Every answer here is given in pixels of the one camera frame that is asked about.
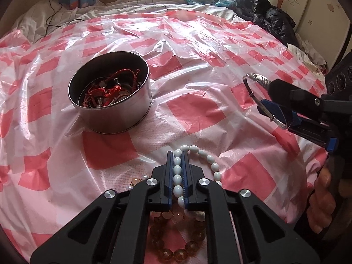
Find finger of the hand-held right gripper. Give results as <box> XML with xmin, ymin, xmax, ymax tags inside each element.
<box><xmin>257</xmin><ymin>99</ymin><xmax>338</xmax><ymax>152</ymax></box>
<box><xmin>268</xmin><ymin>79</ymin><xmax>325</xmax><ymax>114</ymax></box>

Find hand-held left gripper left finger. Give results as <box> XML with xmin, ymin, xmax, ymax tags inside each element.
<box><xmin>30</xmin><ymin>151</ymin><xmax>175</xmax><ymax>264</ymax></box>

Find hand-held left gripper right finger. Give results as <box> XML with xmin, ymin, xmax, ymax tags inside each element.
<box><xmin>181</xmin><ymin>151</ymin><xmax>322</xmax><ymax>264</ymax></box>

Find white bead bracelet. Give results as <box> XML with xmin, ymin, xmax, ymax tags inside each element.
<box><xmin>173</xmin><ymin>145</ymin><xmax>223</xmax><ymax>222</ymax></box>

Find engraved silver bangle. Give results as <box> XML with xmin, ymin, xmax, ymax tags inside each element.
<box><xmin>242</xmin><ymin>73</ymin><xmax>289</xmax><ymax>129</ymax></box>

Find round metal tin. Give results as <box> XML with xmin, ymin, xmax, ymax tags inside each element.
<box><xmin>68</xmin><ymin>51</ymin><xmax>152</xmax><ymax>135</ymax></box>

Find amber bead bracelet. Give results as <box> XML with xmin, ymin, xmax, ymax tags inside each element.
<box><xmin>148</xmin><ymin>209</ymin><xmax>207</xmax><ymax>264</ymax></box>

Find pile of mixed bracelets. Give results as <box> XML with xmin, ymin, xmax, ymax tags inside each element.
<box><xmin>79</xmin><ymin>70</ymin><xmax>141</xmax><ymax>108</ymax></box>

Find red cord bracelet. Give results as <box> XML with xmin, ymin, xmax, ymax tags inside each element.
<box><xmin>84</xmin><ymin>70</ymin><xmax>139</xmax><ymax>102</ymax></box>

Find person's right hand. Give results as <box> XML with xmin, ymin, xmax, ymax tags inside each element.
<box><xmin>306</xmin><ymin>167</ymin><xmax>341</xmax><ymax>233</ymax></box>

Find white papers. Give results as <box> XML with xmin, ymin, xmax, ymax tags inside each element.
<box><xmin>287</xmin><ymin>33</ymin><xmax>328</xmax><ymax>73</ymax></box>

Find black puffer jacket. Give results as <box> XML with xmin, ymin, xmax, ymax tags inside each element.
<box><xmin>236</xmin><ymin>0</ymin><xmax>299</xmax><ymax>47</ymax></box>

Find pink checkered plastic sheet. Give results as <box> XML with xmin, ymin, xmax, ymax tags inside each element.
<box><xmin>0</xmin><ymin>12</ymin><xmax>329</xmax><ymax>264</ymax></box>

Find tree-print wardrobe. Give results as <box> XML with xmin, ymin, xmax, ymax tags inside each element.
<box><xmin>256</xmin><ymin>0</ymin><xmax>347</xmax><ymax>69</ymax></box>

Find white bed quilt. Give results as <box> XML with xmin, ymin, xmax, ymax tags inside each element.
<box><xmin>12</xmin><ymin>0</ymin><xmax>242</xmax><ymax>33</ymax></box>

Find black charging cable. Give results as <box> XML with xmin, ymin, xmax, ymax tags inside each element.
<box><xmin>45</xmin><ymin>0</ymin><xmax>86</xmax><ymax>35</ymax></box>

